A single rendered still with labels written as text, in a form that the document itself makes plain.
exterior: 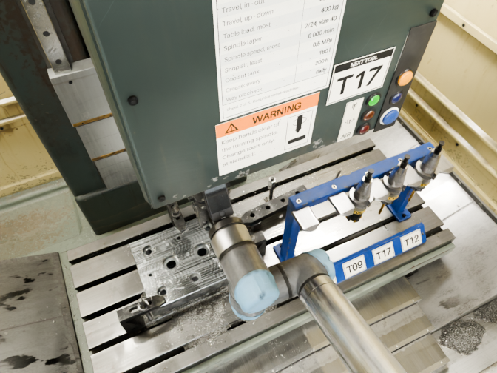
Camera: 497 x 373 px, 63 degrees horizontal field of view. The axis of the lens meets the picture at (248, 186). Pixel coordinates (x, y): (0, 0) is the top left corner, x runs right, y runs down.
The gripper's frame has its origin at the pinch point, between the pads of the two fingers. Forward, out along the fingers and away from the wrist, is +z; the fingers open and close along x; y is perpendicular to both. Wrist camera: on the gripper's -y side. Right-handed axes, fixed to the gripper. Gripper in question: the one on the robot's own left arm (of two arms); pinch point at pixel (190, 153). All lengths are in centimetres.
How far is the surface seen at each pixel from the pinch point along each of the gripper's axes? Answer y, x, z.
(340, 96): -27.3, 18.1, -21.2
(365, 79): -29.0, 21.9, -21.1
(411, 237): 49, 62, -23
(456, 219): 62, 91, -20
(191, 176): -21.1, -5.5, -21.1
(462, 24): 8, 99, 21
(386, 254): 50, 52, -24
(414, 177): 22, 57, -16
